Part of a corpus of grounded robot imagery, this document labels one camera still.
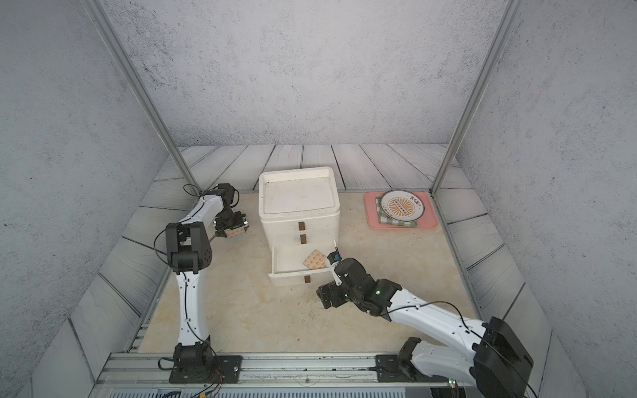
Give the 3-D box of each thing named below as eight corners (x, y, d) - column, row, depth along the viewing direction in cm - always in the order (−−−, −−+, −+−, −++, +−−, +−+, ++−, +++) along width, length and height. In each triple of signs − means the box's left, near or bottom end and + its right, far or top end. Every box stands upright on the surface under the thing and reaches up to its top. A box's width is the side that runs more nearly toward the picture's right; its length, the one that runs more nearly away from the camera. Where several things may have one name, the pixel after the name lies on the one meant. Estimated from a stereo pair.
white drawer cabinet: (265, 258, 100) (249, 215, 80) (274, 213, 116) (262, 167, 96) (338, 258, 100) (340, 214, 80) (336, 212, 116) (338, 166, 96)
